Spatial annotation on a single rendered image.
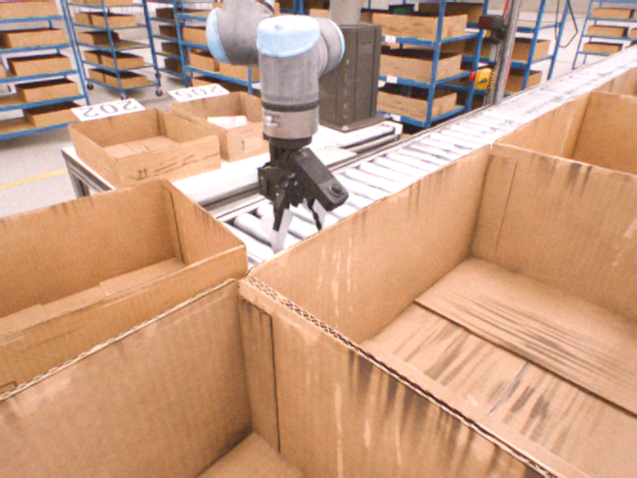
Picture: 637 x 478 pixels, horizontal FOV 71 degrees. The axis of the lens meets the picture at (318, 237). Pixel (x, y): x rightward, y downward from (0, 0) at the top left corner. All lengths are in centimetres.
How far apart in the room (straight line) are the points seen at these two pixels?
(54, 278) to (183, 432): 54
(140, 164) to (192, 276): 66
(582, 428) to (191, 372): 34
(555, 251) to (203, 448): 45
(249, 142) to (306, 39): 72
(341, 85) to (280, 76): 95
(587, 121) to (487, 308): 50
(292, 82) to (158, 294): 35
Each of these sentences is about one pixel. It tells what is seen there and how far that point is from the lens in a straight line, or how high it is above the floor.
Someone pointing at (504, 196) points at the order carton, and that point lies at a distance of 61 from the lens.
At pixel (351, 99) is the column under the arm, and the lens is 165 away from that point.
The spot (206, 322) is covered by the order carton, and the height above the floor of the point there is 103.
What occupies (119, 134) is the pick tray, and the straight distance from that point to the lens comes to 159.
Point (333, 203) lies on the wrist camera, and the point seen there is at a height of 92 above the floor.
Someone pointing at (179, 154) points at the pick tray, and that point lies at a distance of 125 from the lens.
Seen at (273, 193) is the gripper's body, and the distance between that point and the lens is 78.
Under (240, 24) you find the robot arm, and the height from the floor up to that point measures 116.
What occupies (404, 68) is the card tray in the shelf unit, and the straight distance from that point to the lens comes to 261.
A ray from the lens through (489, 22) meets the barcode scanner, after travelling 199.
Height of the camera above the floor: 123
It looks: 31 degrees down
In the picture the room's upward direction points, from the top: straight up
